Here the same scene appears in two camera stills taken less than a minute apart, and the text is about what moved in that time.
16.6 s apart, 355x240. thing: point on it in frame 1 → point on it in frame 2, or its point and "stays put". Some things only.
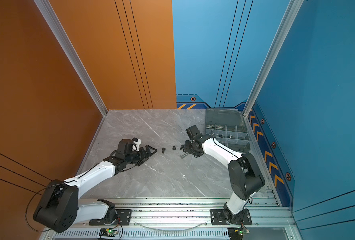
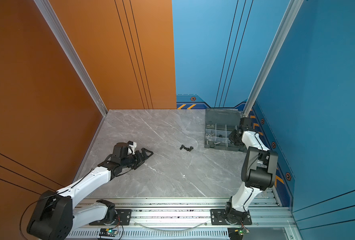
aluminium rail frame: x=178 y=219 stays put
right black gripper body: x=189 y=147 → x=233 y=136
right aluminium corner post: x=293 y=7 stays put
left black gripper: x=146 y=156 stays put
